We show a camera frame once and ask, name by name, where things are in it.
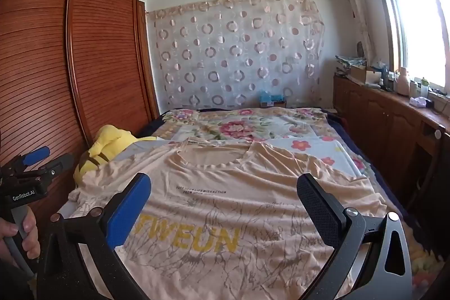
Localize stack of folded cloths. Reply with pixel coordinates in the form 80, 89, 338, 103
335, 54, 368, 70

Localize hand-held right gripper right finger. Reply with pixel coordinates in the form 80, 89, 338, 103
296, 173, 413, 300

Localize white strawberry print sheet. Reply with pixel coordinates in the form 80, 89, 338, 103
116, 136, 370, 179

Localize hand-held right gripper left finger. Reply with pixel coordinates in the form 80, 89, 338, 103
37, 172, 152, 300

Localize white jug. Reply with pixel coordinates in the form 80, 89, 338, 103
394, 67, 411, 97

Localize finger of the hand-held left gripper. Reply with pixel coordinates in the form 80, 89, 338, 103
16, 146, 50, 167
33, 154, 75, 179

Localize blue box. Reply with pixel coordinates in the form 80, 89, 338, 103
259, 91, 287, 108

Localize low wooden cabinet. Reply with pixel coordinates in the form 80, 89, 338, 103
332, 73, 450, 251

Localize wooden slatted wardrobe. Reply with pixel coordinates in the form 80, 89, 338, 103
0, 0, 160, 213

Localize sheer circle-patterned curtain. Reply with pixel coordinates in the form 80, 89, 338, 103
146, 0, 326, 111

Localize yellow plush toy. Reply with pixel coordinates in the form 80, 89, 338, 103
73, 125, 138, 186

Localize beige printed t-shirt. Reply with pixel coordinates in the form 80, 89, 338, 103
68, 140, 387, 300

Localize cardboard box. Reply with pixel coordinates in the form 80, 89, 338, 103
350, 64, 382, 86

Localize floral blanket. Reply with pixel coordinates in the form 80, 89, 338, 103
155, 107, 445, 287

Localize person's left hand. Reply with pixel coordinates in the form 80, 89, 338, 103
0, 207, 39, 260

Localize window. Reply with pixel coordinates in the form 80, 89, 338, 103
366, 0, 450, 93

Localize dark chair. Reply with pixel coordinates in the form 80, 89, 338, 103
404, 129, 450, 251

